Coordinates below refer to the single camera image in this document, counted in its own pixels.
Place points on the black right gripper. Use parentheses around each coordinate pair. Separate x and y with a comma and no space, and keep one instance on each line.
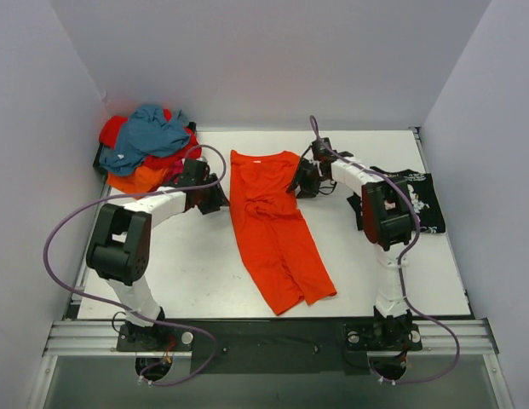
(302,183)

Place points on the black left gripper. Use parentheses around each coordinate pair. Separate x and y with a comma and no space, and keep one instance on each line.
(213,198)

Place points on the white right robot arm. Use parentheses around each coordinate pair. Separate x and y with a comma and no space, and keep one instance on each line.
(383,213)

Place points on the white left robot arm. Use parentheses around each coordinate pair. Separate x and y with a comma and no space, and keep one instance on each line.
(119,248)

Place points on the pink t-shirt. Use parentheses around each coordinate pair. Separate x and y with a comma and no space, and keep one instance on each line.
(176,168)

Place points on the light orange t-shirt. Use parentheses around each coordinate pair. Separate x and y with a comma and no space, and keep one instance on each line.
(142,180)

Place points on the blue t-shirt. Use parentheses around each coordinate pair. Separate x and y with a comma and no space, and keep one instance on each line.
(147,132)

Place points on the red t-shirt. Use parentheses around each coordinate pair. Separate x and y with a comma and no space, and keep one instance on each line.
(110,131)

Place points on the black floral t-shirt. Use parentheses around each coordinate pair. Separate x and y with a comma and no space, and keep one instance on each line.
(423,198)

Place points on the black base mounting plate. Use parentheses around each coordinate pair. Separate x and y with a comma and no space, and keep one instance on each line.
(275,346)

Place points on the aluminium front rail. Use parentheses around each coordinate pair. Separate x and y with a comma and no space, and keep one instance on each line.
(97,338)

